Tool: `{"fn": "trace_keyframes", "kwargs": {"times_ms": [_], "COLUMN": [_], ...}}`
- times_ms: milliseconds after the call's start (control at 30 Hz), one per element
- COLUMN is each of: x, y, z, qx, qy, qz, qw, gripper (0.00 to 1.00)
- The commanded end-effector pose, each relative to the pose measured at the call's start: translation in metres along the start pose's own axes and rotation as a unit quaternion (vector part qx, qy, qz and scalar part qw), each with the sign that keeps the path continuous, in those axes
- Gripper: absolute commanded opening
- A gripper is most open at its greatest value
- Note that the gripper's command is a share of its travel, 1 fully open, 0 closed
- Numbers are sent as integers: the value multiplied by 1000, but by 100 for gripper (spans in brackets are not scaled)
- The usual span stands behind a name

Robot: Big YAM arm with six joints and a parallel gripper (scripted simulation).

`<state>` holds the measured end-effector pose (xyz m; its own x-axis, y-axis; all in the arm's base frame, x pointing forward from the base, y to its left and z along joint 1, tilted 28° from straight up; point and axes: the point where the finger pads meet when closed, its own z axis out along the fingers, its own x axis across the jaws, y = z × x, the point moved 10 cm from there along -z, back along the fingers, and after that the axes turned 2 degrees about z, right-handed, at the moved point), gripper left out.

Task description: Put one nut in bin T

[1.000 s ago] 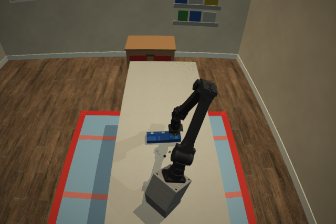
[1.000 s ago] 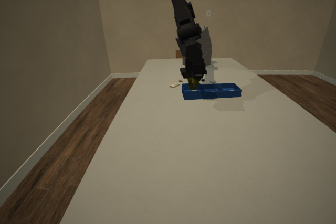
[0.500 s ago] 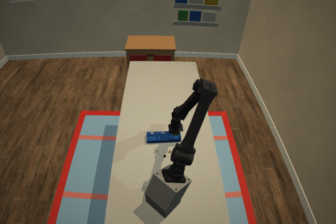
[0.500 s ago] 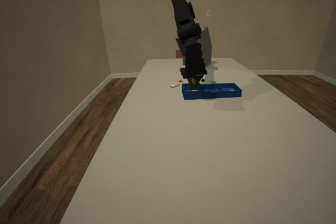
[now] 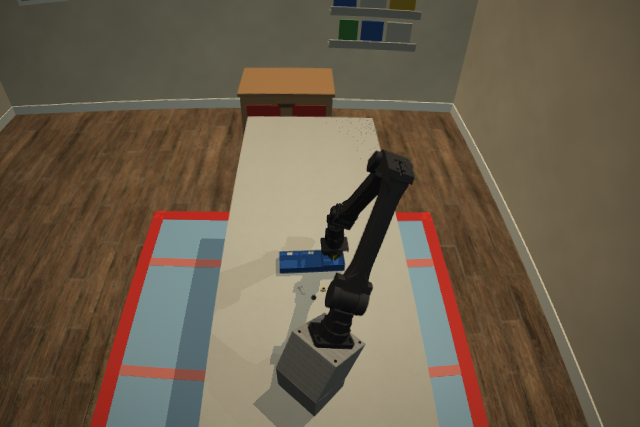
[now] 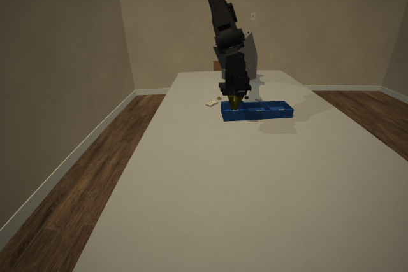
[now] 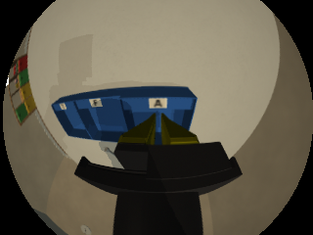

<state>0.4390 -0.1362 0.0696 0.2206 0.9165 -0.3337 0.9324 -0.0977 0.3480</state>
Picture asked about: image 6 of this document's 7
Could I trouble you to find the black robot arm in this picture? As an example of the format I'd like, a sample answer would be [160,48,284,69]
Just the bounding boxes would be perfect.
[208,0,250,97]

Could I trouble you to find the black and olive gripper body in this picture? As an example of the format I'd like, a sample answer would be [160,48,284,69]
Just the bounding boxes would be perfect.
[219,82,251,96]

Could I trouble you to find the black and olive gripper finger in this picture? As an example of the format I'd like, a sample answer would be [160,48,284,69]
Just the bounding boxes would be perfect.
[228,96,234,110]
[235,96,244,110]

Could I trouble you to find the white domino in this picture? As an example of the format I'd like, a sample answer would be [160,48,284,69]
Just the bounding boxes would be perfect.
[206,101,218,107]

